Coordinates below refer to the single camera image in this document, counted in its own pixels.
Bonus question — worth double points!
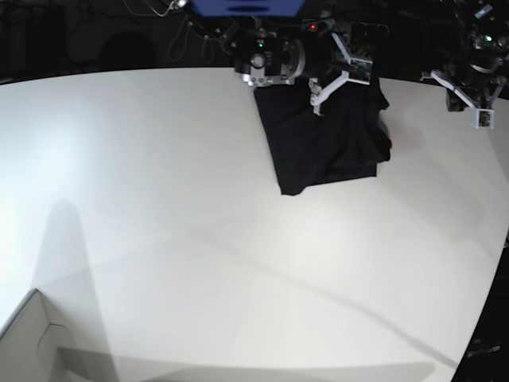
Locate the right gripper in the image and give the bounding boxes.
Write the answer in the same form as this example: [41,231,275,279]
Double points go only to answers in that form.
[308,31,358,116]

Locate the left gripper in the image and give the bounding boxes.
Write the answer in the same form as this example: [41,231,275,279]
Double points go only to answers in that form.
[420,61,508,115]

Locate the black t-shirt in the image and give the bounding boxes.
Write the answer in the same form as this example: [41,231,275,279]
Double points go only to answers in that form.
[254,79,392,196]

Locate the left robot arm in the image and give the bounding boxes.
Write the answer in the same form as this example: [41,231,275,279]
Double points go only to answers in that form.
[421,1,508,129]

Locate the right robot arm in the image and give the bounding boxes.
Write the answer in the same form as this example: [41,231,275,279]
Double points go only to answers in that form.
[184,1,372,115]

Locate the blue box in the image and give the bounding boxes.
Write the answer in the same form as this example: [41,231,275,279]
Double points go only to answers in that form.
[191,0,305,17]

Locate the white cardboard box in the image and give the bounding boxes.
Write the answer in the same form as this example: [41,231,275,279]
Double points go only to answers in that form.
[0,288,120,382]

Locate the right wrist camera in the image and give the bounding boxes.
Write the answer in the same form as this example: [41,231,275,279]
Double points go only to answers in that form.
[348,57,373,85]

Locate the white power strip red switch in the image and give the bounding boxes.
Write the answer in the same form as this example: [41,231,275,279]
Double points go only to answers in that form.
[301,17,390,36]

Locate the grey looped cable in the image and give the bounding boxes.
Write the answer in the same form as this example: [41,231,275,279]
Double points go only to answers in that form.
[165,7,239,63]

